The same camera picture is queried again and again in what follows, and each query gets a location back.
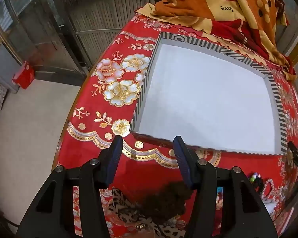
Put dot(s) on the striped tray with white inside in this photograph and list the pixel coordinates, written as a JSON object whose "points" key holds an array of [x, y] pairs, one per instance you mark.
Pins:
{"points": [[208, 91]]}

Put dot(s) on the metal door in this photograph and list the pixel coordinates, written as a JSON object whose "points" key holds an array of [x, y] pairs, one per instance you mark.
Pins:
{"points": [[101, 17]]}

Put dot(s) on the leopard print scrunchie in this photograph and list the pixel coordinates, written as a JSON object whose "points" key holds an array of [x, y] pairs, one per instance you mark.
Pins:
{"points": [[121, 210]]}

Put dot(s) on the black scrunchie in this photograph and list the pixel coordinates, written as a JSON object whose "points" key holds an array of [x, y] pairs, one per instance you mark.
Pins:
{"points": [[258, 186]]}

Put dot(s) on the orange and yellow printed blanket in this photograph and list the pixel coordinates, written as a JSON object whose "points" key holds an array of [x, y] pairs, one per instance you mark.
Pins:
{"points": [[201, 2]]}

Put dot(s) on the black fuzzy hair clip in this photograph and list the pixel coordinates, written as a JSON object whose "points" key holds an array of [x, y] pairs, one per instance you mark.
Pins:
{"points": [[161, 200]]}

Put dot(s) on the red floral tablecloth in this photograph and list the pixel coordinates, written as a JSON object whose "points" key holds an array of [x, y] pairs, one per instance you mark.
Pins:
{"points": [[89, 148]]}

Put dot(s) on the barred glass window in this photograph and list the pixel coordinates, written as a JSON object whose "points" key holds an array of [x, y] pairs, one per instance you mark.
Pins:
{"points": [[22, 17]]}

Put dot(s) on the grey cabinet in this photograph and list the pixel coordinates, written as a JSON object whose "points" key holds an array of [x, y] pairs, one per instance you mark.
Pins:
{"points": [[5, 64]]}

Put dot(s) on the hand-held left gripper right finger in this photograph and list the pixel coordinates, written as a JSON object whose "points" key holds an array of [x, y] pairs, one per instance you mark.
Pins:
{"points": [[182, 158]]}

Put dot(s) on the red paper bag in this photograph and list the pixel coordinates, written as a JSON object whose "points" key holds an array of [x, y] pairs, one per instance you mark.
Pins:
{"points": [[23, 75]]}

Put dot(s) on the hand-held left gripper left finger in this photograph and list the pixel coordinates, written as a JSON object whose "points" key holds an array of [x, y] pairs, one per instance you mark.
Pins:
{"points": [[114, 153]]}

